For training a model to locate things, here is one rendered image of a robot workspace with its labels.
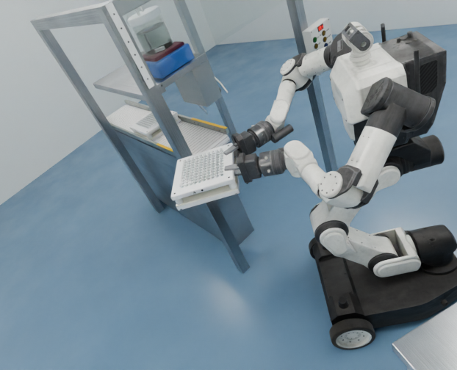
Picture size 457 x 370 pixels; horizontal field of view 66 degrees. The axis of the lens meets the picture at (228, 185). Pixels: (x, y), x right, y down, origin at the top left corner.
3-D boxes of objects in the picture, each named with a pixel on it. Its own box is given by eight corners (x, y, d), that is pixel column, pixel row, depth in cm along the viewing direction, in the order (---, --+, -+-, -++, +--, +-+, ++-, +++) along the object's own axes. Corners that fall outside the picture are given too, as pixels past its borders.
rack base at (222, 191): (178, 211, 134) (175, 206, 132) (184, 172, 153) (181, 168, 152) (239, 193, 129) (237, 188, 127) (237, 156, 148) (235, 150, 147)
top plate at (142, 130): (178, 114, 224) (176, 111, 223) (148, 136, 215) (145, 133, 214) (159, 109, 242) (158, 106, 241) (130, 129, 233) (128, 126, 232)
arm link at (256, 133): (239, 139, 133) (264, 122, 136) (226, 131, 141) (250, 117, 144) (249, 164, 141) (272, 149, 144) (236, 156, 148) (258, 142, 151)
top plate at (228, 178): (172, 201, 131) (170, 197, 130) (178, 163, 150) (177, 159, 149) (235, 183, 126) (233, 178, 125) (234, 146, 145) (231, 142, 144)
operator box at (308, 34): (336, 61, 212) (329, 17, 197) (319, 75, 206) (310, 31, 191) (328, 61, 217) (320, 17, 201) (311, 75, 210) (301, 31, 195)
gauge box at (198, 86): (222, 96, 182) (208, 59, 170) (207, 107, 178) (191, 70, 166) (198, 92, 197) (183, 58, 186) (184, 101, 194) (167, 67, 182)
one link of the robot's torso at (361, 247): (394, 236, 176) (326, 193, 159) (410, 269, 161) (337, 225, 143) (369, 253, 184) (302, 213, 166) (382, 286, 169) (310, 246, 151)
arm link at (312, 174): (315, 186, 119) (348, 221, 104) (294, 177, 114) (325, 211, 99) (334, 161, 116) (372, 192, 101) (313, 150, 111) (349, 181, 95)
